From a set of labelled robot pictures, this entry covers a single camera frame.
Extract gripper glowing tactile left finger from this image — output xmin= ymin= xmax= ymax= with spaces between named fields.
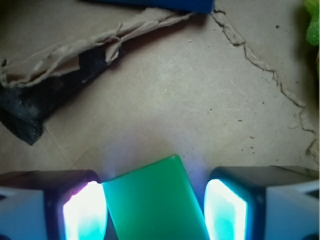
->
xmin=0 ymin=170 xmax=108 ymax=240

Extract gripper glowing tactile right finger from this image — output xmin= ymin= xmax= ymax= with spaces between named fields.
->
xmin=203 ymin=165 xmax=320 ymax=240

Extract green rectangular block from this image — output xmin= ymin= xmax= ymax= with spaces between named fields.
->
xmin=102 ymin=155 xmax=209 ymax=240

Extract blue rectangular block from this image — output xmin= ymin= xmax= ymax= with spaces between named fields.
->
xmin=87 ymin=0 xmax=215 ymax=14

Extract brown paper bag tray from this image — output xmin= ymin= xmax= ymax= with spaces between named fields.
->
xmin=0 ymin=0 xmax=319 ymax=203

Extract green plush frog toy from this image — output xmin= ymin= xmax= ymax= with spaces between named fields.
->
xmin=303 ymin=0 xmax=320 ymax=47

